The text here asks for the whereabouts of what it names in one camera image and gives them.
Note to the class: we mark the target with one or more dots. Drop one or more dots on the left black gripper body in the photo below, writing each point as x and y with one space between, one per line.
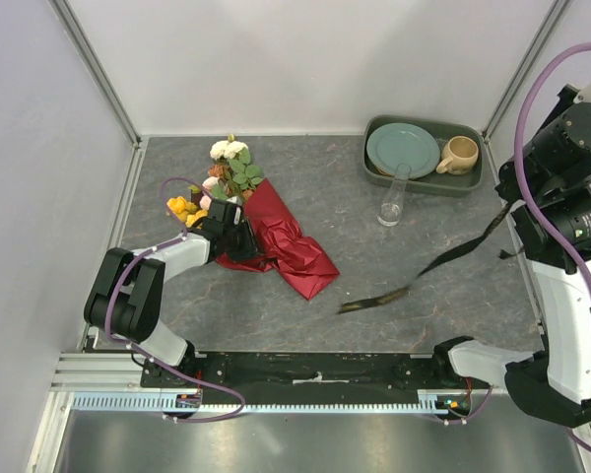
240 243

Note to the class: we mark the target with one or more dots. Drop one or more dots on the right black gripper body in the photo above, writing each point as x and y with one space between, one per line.
540 189

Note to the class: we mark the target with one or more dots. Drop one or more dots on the black ribbon gold lettering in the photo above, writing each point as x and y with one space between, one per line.
452 254

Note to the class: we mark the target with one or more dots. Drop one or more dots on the flower bouquet red paper wrap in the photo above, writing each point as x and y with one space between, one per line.
281 244

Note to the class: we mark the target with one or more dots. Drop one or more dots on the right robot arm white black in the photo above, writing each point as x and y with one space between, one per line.
553 384

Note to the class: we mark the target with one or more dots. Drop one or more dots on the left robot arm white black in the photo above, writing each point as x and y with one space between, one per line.
126 297

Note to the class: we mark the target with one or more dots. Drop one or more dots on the clear glass vase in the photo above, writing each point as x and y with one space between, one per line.
391 209

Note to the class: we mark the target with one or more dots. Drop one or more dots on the beige ceramic mug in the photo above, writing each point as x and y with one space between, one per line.
459 156

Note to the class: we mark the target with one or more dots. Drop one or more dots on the dark green tray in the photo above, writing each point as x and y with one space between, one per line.
441 184

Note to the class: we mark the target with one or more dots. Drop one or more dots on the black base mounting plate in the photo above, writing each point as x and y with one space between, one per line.
325 378

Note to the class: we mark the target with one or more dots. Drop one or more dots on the teal ceramic plate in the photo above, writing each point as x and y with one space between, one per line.
393 144

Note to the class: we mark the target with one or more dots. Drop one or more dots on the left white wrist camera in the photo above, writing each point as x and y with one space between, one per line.
235 213

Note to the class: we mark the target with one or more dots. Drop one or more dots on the right aluminium corner post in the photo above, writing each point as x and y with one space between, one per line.
541 38

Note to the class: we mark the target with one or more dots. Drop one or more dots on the aluminium corner post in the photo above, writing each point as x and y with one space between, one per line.
78 36
541 38

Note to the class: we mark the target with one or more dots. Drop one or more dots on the light blue cable duct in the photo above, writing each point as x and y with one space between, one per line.
427 404

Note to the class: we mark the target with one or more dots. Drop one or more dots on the left aluminium corner post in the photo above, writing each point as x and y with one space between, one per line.
78 36

